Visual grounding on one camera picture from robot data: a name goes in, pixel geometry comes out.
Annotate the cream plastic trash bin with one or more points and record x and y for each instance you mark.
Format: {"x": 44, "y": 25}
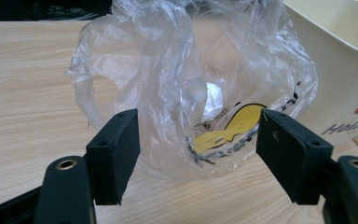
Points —
{"x": 332, "y": 62}

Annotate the crumpled white paper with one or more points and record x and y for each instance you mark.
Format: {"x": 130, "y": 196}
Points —
{"x": 213, "y": 99}

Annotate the yellow printed wrapper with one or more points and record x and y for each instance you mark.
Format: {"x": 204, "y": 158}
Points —
{"x": 242, "y": 121}

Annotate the clear plastic bag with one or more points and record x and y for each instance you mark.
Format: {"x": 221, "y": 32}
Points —
{"x": 155, "y": 77}

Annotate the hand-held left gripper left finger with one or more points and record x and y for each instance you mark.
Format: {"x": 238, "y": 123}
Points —
{"x": 118, "y": 155}

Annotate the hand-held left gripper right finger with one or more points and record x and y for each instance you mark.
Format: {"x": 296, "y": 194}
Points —
{"x": 292, "y": 155}

